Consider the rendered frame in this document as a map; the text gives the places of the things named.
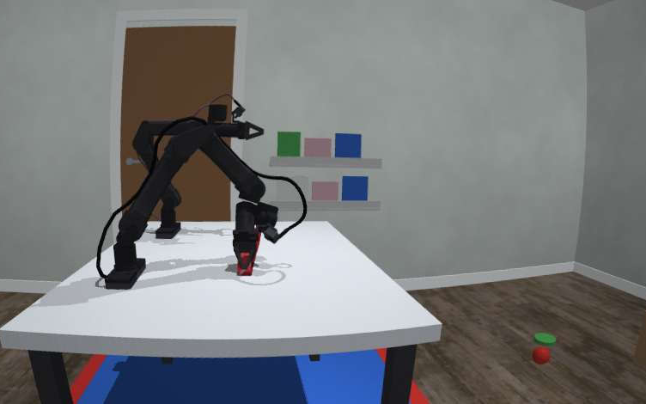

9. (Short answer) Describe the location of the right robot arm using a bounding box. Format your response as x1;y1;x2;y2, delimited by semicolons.
105;125;278;284

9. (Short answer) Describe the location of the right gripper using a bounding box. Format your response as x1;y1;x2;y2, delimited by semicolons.
233;216;277;270

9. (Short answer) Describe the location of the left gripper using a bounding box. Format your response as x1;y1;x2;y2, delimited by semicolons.
224;107;264;140

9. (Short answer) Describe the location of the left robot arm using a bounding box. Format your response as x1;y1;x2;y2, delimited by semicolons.
132;105;246;234

